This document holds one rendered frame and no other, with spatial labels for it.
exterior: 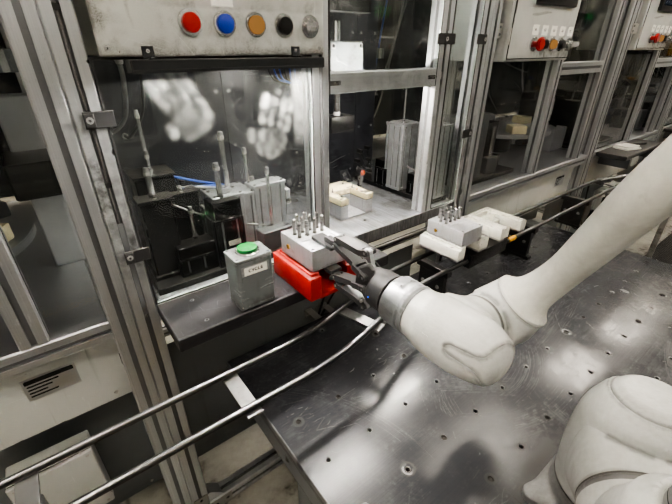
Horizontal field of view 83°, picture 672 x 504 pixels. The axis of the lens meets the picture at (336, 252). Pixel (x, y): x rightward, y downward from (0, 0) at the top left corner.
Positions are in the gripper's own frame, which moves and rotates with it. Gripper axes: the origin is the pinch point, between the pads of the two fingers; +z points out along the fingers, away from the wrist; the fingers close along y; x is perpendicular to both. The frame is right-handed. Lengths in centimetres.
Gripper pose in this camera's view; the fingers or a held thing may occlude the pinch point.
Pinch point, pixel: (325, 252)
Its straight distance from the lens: 81.6
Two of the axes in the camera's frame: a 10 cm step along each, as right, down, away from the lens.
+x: -7.9, 2.9, -5.4
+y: 0.1, -8.7, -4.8
